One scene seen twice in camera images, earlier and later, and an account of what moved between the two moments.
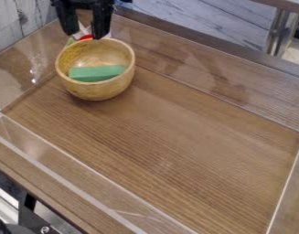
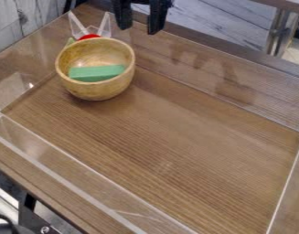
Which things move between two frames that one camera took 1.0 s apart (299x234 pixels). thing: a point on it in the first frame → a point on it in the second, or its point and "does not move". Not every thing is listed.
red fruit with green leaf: [81, 37] does not move
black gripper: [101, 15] → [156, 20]
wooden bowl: [95, 52] does not move
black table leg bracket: [29, 218] does not move
